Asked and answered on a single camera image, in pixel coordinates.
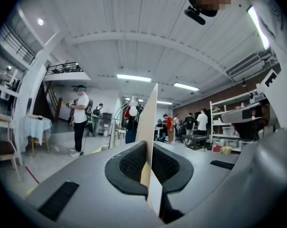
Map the white ceiling air conditioner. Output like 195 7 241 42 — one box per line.
225 51 278 82

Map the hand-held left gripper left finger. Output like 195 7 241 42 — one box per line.
24 140 163 228

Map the black mezzanine railing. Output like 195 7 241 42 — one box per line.
45 61 84 76

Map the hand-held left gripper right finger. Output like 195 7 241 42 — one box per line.
152 141 241 215

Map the black head-worn camera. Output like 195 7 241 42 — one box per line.
184 5 206 26

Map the beige folder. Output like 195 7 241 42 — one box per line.
135 83 163 219

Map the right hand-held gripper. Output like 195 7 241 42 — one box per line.
221 66 287 141

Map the white metal shelf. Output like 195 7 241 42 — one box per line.
209 91 261 153

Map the round table with white cloth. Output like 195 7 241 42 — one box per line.
19 114 53 152

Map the dark staircase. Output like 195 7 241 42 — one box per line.
42 80 64 124

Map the black low table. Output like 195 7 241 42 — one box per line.
182 133 210 150

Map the wooden chair with brown seat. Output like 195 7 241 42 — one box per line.
0 117 23 183

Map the red floor tape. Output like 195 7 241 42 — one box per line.
24 166 41 185

